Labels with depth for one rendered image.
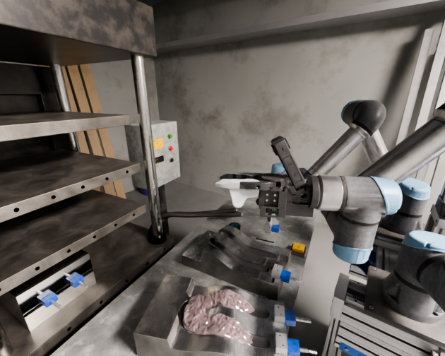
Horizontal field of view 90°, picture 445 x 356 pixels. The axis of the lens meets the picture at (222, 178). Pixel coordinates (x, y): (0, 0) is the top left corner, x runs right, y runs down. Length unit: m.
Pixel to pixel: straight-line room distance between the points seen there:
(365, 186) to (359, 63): 2.53
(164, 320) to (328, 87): 2.74
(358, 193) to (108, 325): 0.98
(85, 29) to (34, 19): 0.16
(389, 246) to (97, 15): 1.56
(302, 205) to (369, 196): 0.12
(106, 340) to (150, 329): 0.22
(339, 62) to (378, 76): 0.42
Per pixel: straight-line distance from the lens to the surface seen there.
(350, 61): 3.00
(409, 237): 0.83
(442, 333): 0.93
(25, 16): 0.95
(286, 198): 0.48
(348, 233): 0.55
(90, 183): 1.14
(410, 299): 0.89
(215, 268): 1.15
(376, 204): 0.52
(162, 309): 0.95
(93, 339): 1.10
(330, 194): 0.49
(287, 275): 1.09
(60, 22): 1.00
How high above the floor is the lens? 1.63
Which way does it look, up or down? 20 degrees down
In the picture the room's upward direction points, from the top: straight up
